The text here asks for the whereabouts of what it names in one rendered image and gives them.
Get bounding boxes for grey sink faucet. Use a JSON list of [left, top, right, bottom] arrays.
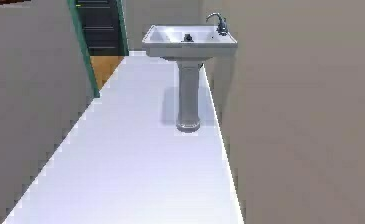
[[205, 12, 230, 37]]

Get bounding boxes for black shelf unit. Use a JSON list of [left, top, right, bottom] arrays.
[[75, 0, 126, 57]]

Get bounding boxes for white pedestal sink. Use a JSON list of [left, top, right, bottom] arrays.
[[141, 24, 239, 133]]

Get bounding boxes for green door frame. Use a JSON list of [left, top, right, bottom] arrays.
[[67, 0, 130, 99]]

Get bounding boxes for dark red wall object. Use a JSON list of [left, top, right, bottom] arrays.
[[0, 0, 33, 6]]

